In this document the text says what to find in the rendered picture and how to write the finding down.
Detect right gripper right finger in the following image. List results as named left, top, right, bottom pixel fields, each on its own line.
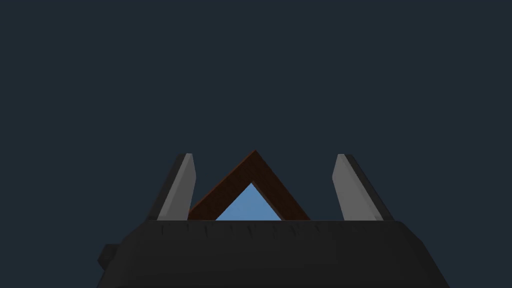
left=331, top=153, right=395, bottom=222

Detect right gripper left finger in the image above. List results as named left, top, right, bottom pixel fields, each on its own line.
left=148, top=153, right=197, bottom=222

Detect brown framed window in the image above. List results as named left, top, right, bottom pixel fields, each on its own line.
left=187, top=149, right=312, bottom=222

